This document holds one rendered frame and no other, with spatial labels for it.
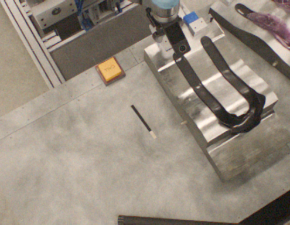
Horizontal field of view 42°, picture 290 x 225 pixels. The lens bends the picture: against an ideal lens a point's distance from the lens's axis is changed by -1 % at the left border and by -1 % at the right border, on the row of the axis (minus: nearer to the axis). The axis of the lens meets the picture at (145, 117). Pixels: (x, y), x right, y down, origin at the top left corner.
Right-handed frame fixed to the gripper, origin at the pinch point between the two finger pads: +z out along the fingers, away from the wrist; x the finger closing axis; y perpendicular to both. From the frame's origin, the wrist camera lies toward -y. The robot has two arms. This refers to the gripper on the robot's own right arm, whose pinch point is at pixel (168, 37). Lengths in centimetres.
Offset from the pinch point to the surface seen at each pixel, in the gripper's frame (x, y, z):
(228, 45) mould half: -16.4, -11.5, 6.1
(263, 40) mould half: -27.4, -16.2, 5.9
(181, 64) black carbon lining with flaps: 0.4, -9.1, 4.5
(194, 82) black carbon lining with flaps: 0.0, -16.5, 3.9
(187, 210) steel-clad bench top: 23, -51, 4
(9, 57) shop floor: 70, 61, 95
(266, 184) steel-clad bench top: -3, -57, 6
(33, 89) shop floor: 67, 36, 92
